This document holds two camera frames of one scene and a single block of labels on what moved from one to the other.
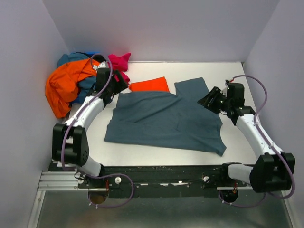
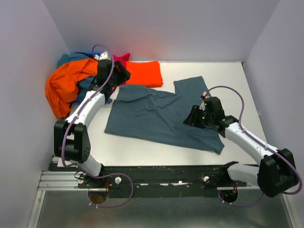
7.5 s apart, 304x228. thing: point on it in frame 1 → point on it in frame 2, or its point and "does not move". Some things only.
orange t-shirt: [156, 85] → [145, 72]
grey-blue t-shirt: [163, 119] does not move
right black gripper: [214, 99] → [196, 116]
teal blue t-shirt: [85, 86] does not move
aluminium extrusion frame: [56, 181] does not move
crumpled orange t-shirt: [61, 87] does not move
